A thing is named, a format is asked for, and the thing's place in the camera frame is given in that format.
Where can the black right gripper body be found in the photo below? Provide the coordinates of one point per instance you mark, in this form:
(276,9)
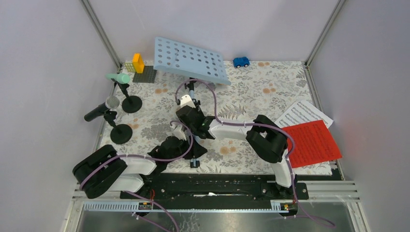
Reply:
(198,111)

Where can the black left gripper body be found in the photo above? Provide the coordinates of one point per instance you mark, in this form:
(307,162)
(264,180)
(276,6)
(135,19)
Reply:
(193,153)

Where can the light blue music stand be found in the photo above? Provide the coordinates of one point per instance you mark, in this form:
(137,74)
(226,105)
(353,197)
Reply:
(197,64)

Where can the white sheet music page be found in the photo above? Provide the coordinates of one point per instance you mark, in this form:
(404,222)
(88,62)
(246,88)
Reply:
(302,112)

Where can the red sheet music page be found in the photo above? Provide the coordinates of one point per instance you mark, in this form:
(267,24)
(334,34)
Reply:
(314,144)

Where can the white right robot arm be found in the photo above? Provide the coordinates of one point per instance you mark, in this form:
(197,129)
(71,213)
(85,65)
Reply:
(268,141)

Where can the floral patterned table mat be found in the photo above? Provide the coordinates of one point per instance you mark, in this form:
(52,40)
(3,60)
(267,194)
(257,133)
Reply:
(266,88)

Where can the dark grey brick baseplate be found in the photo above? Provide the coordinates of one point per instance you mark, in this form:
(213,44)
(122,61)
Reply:
(147,76)

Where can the black far microphone stand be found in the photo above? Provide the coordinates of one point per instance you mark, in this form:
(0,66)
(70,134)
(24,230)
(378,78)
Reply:
(131,104)

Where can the black microphone stand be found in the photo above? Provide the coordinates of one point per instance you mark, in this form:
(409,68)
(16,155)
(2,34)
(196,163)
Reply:
(120,133)
(131,104)

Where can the blue toy brick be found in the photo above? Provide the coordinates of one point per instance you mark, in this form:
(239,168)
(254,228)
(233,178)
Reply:
(241,62)

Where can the black near microphone stand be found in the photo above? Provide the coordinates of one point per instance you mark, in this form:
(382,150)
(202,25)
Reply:
(120,133)

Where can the orange toy brick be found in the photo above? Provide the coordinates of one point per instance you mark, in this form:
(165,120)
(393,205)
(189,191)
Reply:
(138,63)

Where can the mint green microphone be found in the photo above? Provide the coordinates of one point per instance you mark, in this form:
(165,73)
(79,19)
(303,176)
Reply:
(120,78)

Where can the pale green toy brick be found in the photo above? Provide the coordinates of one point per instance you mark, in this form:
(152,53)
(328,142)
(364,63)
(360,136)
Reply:
(129,67)

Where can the black silver microphone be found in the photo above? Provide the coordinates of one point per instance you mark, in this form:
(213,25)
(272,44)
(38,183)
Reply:
(111,103)

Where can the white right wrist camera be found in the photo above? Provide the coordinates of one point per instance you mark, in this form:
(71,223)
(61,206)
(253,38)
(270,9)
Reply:
(186,100)

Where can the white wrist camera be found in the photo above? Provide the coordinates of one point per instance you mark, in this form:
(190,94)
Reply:
(178,131)
(186,100)

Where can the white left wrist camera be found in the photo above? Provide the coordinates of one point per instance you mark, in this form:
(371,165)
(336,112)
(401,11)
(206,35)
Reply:
(178,131)

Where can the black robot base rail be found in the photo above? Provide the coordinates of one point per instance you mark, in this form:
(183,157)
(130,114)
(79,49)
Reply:
(218,191)

